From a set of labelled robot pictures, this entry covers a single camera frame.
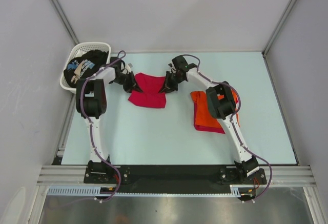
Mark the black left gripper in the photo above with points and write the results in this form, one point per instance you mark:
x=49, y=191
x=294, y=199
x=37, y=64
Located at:
x=132, y=85

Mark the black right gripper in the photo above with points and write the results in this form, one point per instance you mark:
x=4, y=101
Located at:
x=168, y=86

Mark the red polo shirt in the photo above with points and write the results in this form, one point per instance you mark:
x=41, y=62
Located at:
x=150, y=97

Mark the orange t shirt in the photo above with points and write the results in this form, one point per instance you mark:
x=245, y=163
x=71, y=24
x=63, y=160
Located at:
x=200, y=96

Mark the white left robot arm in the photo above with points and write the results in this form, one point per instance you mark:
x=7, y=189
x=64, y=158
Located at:
x=91, y=104

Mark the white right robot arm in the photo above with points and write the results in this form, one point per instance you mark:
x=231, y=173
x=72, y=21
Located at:
x=221, y=106

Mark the black printed t shirt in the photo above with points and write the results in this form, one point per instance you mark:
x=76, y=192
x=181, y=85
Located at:
x=84, y=66

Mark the white plastic laundry basket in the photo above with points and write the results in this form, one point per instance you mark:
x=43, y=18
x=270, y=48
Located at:
x=79, y=50

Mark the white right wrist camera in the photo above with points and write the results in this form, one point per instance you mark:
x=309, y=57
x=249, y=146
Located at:
x=172, y=68

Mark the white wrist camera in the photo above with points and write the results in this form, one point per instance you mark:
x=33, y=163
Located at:
x=172, y=68
x=126, y=68

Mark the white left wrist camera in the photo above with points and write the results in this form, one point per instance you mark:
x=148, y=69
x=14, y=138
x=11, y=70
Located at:
x=126, y=68

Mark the grey slotted cable duct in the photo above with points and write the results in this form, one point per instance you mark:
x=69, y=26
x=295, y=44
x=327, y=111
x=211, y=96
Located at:
x=80, y=191

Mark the aluminium frame rail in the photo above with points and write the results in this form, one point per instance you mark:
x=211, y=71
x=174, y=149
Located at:
x=282, y=176

